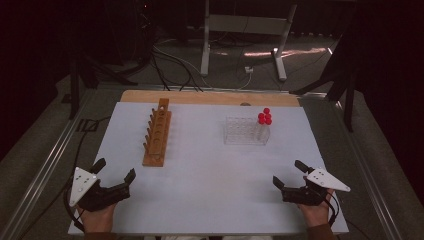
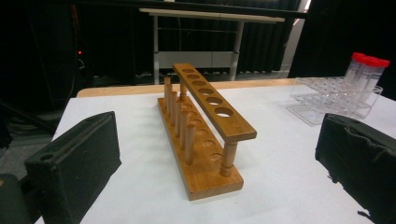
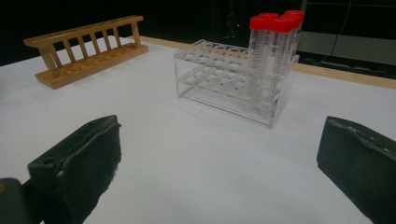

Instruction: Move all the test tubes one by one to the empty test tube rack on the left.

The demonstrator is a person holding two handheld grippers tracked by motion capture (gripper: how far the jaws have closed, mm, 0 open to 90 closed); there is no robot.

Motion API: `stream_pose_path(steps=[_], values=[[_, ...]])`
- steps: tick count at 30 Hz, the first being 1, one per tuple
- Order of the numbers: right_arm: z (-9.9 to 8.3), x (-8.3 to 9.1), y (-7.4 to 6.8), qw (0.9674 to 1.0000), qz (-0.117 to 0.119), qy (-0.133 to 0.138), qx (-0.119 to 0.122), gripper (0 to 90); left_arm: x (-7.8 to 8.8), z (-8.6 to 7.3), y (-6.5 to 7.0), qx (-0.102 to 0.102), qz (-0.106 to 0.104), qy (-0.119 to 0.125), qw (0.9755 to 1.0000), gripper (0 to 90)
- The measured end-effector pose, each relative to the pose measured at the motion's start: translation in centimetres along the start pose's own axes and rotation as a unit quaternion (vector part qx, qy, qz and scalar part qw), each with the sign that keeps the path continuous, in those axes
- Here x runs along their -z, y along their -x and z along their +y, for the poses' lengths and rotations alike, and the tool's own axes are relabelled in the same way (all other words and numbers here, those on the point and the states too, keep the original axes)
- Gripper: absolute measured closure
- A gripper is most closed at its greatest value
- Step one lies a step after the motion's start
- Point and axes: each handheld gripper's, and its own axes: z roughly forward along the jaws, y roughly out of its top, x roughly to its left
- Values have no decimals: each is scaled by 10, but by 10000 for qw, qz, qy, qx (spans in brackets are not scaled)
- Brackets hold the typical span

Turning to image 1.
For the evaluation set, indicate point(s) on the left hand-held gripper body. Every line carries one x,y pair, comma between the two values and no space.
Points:
100,196

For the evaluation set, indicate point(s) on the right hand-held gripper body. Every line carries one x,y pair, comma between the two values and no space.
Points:
305,195

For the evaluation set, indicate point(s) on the wooden test tube rack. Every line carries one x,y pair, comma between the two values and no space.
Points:
157,136

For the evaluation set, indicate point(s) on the clear plastic test tube rack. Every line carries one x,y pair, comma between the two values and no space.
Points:
243,131

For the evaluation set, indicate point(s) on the person's right hand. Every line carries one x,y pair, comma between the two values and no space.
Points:
315,213

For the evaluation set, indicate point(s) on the person's left hand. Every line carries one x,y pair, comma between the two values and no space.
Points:
98,218

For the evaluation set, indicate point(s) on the black tripod stand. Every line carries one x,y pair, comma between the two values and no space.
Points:
348,96
75,86

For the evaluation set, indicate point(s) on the white metal stand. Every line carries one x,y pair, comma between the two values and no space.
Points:
245,25

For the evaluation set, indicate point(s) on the aluminium floor rail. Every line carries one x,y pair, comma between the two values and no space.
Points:
43,170
363,166

